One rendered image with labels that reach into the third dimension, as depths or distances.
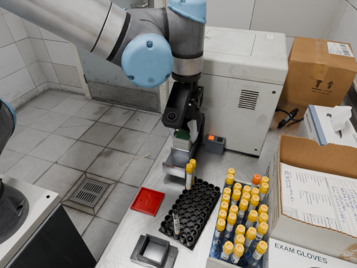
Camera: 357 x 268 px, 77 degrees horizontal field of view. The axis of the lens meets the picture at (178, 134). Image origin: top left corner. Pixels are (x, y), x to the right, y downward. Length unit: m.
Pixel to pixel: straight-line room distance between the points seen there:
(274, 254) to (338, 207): 0.21
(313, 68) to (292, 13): 0.94
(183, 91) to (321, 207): 0.41
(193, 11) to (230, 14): 1.45
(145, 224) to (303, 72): 0.79
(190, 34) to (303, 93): 0.67
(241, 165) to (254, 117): 0.16
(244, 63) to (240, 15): 1.33
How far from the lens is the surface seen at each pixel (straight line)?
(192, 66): 0.51
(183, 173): 0.63
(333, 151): 0.68
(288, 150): 0.67
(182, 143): 0.63
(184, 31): 0.48
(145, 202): 0.62
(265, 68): 0.60
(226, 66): 0.60
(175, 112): 0.51
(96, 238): 1.62
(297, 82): 1.04
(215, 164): 0.71
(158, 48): 0.33
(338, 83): 1.05
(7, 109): 0.69
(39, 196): 0.70
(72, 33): 0.34
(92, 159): 2.04
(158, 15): 0.48
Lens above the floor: 1.40
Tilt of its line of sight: 41 degrees down
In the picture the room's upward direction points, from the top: straight up
